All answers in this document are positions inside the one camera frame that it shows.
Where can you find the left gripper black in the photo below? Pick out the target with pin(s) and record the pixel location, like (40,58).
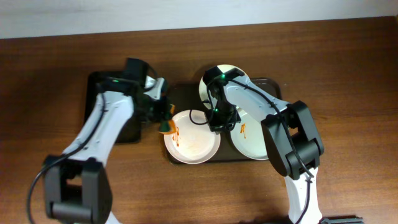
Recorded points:
(162,112)

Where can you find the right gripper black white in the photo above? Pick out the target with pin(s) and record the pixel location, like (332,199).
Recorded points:
(222,123)

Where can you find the orange green sponge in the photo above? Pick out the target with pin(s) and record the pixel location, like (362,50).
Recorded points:
(167,124)

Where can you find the white plate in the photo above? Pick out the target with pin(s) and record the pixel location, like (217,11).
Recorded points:
(192,143)
(202,86)
(247,137)

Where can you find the white plate back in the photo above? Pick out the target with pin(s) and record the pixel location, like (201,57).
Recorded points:
(202,86)

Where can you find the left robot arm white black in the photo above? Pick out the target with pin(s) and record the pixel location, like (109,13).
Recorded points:
(76,186)

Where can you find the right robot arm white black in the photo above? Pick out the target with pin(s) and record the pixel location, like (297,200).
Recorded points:
(293,143)

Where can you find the large brown serving tray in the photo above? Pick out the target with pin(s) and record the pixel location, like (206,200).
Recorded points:
(186,97)

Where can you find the small black tray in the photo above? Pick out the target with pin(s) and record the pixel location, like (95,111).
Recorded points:
(131,131)

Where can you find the black base bracket right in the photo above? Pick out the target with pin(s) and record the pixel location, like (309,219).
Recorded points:
(355,220)

